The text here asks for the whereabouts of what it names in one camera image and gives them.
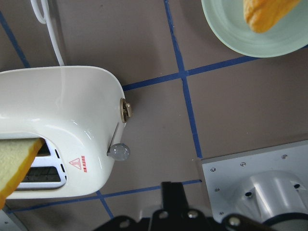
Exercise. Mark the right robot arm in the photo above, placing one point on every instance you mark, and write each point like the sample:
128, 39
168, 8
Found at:
193, 219

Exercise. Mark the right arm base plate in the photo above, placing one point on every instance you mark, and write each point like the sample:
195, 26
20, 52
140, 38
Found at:
259, 184

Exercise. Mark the white two-slot toaster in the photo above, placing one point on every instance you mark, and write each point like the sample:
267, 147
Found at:
77, 110

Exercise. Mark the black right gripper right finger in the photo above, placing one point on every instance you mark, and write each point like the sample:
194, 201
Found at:
236, 222

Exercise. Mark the golden pastry on plate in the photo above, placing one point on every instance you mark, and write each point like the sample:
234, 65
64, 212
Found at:
262, 15

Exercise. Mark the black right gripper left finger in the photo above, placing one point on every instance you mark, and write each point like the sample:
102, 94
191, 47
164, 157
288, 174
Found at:
173, 196

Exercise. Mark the toast slice in toaster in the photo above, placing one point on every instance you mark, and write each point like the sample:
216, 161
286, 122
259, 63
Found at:
16, 158

